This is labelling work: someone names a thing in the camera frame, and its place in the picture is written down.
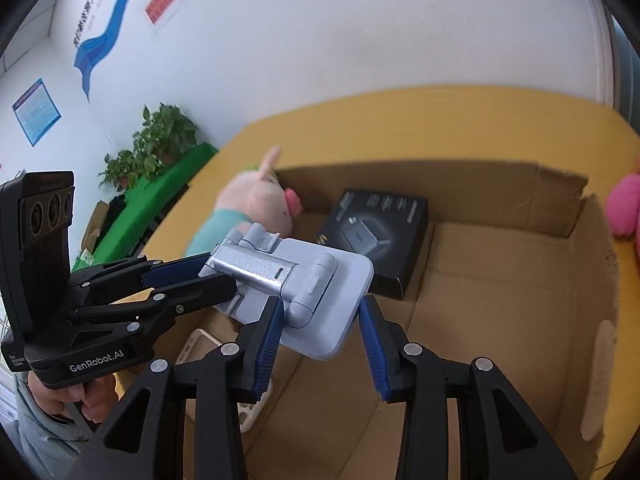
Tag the blue framed wall poster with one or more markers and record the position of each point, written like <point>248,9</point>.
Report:
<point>35,112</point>

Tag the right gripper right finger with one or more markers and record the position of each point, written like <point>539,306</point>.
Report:
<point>500,435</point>

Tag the grey folding phone stand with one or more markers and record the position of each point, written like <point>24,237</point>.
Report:
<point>320,286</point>

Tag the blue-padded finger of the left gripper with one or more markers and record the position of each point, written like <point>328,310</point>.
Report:
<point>163,274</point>

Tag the pink bear plush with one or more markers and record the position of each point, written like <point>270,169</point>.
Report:
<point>622,206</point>

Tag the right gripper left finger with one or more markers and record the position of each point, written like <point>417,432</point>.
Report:
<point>143,436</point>

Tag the large potted plant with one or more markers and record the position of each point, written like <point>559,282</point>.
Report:
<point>166,135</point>

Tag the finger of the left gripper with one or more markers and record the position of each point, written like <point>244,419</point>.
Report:
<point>176,298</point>

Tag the grey jacket sleeve forearm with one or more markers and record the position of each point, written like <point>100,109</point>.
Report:
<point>50,444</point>

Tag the brown cardboard box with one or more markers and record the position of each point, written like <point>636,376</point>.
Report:
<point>521,270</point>

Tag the small potted plant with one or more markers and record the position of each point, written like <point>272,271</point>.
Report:
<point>122,171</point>

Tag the blue ribbon wall decal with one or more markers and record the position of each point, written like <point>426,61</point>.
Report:
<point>91,51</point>

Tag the red wall notice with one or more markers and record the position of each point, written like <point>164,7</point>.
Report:
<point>155,10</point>

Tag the blue pink pig plush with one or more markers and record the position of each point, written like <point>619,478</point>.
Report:
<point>253,196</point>

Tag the small cardboard box on green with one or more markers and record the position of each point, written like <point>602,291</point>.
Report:
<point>94,226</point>

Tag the green cloth covered table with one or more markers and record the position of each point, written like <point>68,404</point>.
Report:
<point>147,203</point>

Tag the person's left hand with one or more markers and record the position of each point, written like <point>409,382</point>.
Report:
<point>97,398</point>

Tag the small black product box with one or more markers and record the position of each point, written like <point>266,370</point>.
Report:
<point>387,228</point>

